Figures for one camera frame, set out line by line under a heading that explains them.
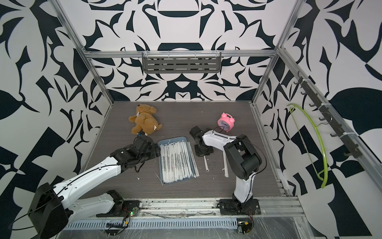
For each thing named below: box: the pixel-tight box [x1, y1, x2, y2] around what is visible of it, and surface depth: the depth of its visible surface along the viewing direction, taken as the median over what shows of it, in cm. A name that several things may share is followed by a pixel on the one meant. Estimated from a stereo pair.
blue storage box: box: [157, 136, 200, 185], surface depth 91 cm
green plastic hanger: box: [286, 103, 329, 189], surface depth 62 cm
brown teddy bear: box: [128, 104, 163, 135], surface depth 101 cm
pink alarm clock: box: [217, 112, 236, 133], surface depth 101 cm
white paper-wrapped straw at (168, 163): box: [164, 143, 173, 183], surface depth 89 cm
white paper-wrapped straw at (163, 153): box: [160, 144, 168, 184], surface depth 87 cm
